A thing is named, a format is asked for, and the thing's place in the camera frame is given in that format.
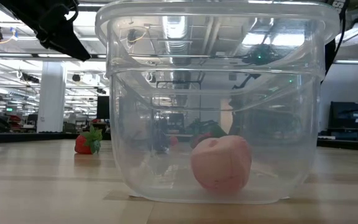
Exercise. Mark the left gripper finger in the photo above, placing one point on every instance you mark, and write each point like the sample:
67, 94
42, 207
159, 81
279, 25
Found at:
70, 46

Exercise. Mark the pink peach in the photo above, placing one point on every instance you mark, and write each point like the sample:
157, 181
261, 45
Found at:
222, 165

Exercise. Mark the clear plastic tupperware container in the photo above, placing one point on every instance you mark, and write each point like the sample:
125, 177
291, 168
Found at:
154, 180

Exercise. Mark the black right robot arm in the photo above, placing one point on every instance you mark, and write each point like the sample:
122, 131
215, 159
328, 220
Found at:
329, 56

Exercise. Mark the black round ceiling speaker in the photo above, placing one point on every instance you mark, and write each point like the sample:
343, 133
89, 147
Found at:
76, 77

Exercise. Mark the white building pillar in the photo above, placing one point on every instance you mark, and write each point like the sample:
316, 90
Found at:
51, 99

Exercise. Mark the black background screen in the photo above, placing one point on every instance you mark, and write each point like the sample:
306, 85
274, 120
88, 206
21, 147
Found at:
103, 107

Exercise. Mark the black equipment cabinet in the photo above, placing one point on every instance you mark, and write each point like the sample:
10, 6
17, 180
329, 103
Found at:
350, 119

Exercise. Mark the black aluminium table frame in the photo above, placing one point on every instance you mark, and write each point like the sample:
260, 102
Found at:
26, 137

